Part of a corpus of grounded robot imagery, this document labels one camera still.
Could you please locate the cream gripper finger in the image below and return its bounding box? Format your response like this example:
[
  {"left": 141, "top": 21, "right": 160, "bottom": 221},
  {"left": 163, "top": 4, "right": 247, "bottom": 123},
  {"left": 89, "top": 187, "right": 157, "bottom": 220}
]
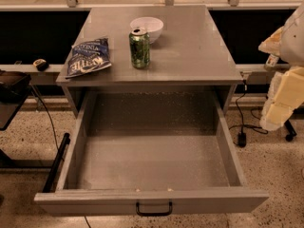
[
  {"left": 259, "top": 66, "right": 304, "bottom": 131},
  {"left": 258, "top": 28, "right": 283, "bottom": 56}
]

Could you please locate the green soda can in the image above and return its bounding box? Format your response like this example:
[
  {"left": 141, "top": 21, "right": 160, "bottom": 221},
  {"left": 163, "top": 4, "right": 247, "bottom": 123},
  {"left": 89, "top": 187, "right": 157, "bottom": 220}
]
[{"left": 129, "top": 28, "right": 150, "bottom": 69}]

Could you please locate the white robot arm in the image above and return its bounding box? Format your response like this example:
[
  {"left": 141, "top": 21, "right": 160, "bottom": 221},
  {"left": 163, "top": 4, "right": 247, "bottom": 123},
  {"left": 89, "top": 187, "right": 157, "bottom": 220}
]
[{"left": 258, "top": 4, "right": 304, "bottom": 131}]

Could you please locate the grey drawer cabinet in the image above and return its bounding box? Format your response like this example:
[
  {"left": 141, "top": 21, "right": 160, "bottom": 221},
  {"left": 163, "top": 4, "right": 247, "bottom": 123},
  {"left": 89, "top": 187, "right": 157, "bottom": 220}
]
[{"left": 55, "top": 5, "right": 244, "bottom": 119}]

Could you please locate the open grey top drawer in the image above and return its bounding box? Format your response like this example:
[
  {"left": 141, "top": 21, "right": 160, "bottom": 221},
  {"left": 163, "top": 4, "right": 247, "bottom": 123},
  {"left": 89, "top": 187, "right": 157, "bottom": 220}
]
[{"left": 34, "top": 91, "right": 269, "bottom": 216}]

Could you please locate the black cart leg with caster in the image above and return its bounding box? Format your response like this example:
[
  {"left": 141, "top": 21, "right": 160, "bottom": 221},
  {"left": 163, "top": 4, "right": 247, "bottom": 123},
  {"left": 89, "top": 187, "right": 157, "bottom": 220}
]
[{"left": 284, "top": 121, "right": 296, "bottom": 142}]

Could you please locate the white bowl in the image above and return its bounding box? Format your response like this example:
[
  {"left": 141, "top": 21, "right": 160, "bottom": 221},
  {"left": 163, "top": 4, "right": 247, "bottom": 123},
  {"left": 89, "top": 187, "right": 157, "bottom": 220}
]
[{"left": 130, "top": 17, "right": 163, "bottom": 44}]

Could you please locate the blue chip bag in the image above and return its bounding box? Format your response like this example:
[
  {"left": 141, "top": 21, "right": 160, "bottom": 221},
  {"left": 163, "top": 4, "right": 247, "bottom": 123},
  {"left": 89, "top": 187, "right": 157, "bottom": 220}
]
[{"left": 66, "top": 37, "right": 111, "bottom": 79}]

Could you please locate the black tape measure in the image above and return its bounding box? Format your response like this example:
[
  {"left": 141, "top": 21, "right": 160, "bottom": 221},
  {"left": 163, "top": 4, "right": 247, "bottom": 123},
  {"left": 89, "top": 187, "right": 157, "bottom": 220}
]
[{"left": 33, "top": 59, "right": 49, "bottom": 71}]

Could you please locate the black bar on floor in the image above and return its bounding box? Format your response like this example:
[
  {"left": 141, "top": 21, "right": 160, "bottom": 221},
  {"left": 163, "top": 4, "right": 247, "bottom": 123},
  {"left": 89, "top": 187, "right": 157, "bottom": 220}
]
[{"left": 43, "top": 133, "right": 70, "bottom": 193}]

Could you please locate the black chair at left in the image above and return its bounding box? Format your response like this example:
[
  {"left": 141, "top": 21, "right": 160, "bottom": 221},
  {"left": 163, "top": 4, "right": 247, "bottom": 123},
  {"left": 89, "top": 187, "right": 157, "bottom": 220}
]
[{"left": 0, "top": 70, "right": 31, "bottom": 131}]

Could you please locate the black power cable with adapter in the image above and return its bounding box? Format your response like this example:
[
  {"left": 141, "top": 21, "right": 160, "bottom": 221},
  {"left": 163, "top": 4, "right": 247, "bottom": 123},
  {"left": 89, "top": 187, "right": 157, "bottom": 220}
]
[{"left": 228, "top": 79, "right": 270, "bottom": 148}]

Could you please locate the black drawer handle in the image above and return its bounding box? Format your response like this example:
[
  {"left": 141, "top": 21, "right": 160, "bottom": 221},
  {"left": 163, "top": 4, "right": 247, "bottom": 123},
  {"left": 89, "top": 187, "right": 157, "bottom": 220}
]
[{"left": 136, "top": 201, "right": 173, "bottom": 217}]

